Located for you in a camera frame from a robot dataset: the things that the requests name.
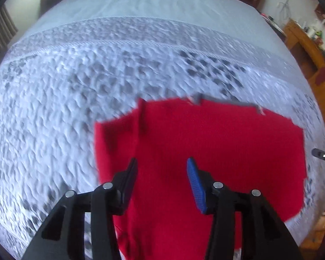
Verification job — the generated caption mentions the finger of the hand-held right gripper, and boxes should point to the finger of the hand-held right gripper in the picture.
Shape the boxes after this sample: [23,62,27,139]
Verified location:
[312,148,325,166]

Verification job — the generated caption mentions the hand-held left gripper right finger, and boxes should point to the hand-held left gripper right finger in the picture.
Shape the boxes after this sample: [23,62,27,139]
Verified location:
[186,157,304,260]

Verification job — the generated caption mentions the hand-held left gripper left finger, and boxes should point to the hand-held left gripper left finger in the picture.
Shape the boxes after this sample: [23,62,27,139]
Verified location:
[22,158,138,260]

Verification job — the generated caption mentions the red knitted sweater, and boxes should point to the red knitted sweater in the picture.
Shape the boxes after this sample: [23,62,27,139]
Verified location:
[93,93,308,260]

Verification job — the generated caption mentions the grey patterned quilt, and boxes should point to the grey patterned quilt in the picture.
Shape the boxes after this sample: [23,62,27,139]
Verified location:
[0,0,325,260]

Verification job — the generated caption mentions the wooden desk cabinet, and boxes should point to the wooden desk cabinet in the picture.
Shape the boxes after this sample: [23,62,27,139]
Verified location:
[283,18,325,152]

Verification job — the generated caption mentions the dark nightstand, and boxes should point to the dark nightstand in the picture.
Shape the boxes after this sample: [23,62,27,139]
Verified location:
[260,12,285,36]

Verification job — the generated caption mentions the beige curtain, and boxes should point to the beige curtain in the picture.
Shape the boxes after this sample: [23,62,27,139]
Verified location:
[0,5,18,52]

